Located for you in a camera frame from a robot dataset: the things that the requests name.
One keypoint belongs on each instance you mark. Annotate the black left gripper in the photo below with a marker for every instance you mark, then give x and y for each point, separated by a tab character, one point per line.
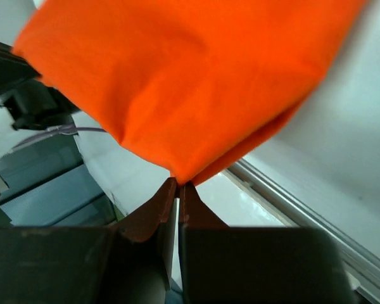
31	104

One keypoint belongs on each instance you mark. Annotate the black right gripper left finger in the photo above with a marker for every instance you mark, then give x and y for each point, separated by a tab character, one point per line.
127	262

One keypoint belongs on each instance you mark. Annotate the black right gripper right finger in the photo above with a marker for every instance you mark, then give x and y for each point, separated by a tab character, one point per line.
224	264

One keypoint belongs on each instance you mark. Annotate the orange t shirt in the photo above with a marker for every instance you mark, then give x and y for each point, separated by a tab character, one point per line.
191	86

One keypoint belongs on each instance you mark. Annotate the aluminium table edge rail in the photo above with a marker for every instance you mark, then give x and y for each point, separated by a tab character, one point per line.
358	259

